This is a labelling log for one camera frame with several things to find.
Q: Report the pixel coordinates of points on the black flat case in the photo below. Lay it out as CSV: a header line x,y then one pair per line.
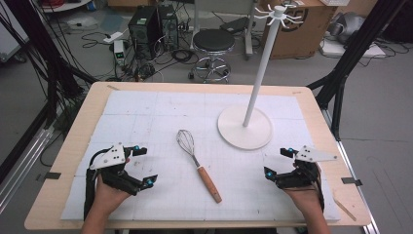
x,y
235,26

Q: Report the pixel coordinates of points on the aluminium rail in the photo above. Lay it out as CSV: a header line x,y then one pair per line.
x,y
22,169
354,175

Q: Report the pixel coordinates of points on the small power supply green display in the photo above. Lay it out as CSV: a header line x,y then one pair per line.
x,y
119,52

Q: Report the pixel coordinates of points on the white gridded mat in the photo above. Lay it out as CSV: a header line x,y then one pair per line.
x,y
162,107

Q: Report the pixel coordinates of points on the white power strip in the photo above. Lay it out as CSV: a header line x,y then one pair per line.
x,y
113,37

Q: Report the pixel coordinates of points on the black round stool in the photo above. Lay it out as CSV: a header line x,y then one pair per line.
x,y
212,40

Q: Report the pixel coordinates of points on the grey bag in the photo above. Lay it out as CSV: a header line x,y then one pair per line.
x,y
349,26

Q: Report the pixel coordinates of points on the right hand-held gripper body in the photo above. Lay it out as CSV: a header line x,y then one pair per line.
x,y
303,172

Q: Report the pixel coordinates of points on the black tape strip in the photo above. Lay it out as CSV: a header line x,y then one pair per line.
x,y
52,175
351,181

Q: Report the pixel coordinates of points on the white hook rack stand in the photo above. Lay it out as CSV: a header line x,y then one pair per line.
x,y
258,84

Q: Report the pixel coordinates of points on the white flat board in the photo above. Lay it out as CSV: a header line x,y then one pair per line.
x,y
337,50

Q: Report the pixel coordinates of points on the large black computer tower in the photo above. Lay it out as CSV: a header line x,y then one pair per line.
x,y
142,32

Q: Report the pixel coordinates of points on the thin wooden stick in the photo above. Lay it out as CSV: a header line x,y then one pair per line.
x,y
345,209

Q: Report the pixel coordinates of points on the person's right hand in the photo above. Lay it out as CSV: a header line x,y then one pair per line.
x,y
305,200

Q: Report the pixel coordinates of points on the person's left hand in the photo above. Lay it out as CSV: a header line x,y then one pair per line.
x,y
108,196

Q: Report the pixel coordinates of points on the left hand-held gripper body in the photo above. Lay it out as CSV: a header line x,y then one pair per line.
x,y
108,157

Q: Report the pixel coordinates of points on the slim black computer tower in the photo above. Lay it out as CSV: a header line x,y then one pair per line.
x,y
168,27

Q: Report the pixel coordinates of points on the brown cardboard box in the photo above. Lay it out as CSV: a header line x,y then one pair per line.
x,y
308,35

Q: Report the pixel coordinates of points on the black metal frame stand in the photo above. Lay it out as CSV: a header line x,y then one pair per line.
x,y
354,48
48,58

